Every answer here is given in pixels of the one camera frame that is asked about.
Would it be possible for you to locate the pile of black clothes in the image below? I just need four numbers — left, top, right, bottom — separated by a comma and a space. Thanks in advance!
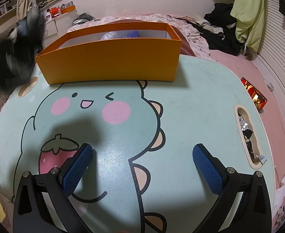
197, 3, 248, 56

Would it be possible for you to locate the beige curtain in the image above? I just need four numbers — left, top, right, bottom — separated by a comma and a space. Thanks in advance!
17, 0, 36, 22

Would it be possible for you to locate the orange cardboard box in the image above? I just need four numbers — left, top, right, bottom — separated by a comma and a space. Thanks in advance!
35, 22, 182, 85

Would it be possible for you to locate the clear plastic wrapped bundle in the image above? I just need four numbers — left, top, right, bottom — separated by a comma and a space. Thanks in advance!
100, 32, 123, 41

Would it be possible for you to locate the small black item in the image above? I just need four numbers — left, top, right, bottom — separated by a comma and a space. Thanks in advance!
242, 130, 254, 148

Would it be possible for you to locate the white cabinet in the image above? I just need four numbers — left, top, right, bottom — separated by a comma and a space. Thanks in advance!
44, 12, 77, 38

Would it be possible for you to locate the small orange box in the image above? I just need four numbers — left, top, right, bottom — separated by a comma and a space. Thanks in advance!
61, 5, 77, 14

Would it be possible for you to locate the light green hanging garment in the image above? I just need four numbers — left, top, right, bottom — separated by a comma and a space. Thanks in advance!
230, 0, 267, 51

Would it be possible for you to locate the grey crumpled garment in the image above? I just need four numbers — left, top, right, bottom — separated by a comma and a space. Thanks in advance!
195, 15, 224, 38

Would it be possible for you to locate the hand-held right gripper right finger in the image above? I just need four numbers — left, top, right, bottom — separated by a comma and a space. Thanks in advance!
192, 144, 272, 233

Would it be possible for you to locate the black bag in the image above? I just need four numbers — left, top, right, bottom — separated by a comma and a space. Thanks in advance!
72, 13, 94, 26

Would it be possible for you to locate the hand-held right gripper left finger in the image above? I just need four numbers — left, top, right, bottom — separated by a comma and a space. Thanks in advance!
13, 143, 93, 233

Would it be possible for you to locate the smartphone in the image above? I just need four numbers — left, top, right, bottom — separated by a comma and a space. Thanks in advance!
240, 77, 267, 113

